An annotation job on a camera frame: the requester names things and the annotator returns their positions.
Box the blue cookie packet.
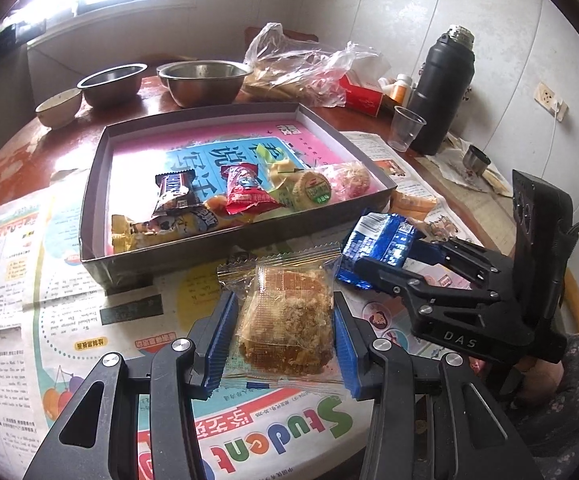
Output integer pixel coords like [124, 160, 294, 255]
[336, 212, 417, 290]

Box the clear crispy rice cake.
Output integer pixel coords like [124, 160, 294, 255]
[217, 243, 341, 390]

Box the red snack packet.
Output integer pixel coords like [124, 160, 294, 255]
[221, 162, 281, 216]

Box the dark chocolate bar packet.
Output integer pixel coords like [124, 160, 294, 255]
[153, 168, 202, 217]

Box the green round cracker packet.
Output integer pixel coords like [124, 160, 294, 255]
[291, 171, 332, 210]

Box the green mung bean cake packet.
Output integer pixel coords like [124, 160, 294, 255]
[256, 143, 310, 211]

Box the orange long wafer packet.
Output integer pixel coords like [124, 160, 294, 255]
[389, 190, 438, 221]

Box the steel thermos lid cup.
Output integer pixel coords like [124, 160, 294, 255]
[462, 144, 491, 177]

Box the crumpled white paper napkin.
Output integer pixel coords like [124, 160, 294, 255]
[426, 133, 513, 198]

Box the yellow cartoon snack packet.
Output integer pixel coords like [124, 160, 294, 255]
[112, 195, 254, 254]

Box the pink round pastry in wrapper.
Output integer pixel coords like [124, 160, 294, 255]
[315, 162, 372, 204]

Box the grey shallow cardboard box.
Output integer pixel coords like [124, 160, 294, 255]
[80, 102, 396, 290]

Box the clear plastic cup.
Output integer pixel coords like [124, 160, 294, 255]
[387, 105, 427, 153]

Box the student newspaper sheet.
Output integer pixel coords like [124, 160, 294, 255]
[0, 132, 474, 479]

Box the orange pill bottle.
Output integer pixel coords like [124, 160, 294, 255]
[389, 74, 413, 106]

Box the red tissue box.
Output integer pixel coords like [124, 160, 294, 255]
[339, 75, 397, 117]

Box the black thermos flask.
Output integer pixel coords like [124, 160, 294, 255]
[409, 25, 475, 155]

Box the white pill bottle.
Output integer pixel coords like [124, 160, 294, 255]
[378, 77, 395, 94]

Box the large steel bowl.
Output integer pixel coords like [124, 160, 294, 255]
[157, 60, 253, 108]

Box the clear plastic bag with food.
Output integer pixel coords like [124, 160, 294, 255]
[243, 23, 390, 107]

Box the small steel bowl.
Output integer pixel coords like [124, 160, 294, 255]
[77, 63, 148, 110]

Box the small white ceramic bowl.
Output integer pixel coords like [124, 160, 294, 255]
[35, 88, 82, 129]

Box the white wall socket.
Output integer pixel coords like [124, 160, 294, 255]
[533, 82, 568, 122]

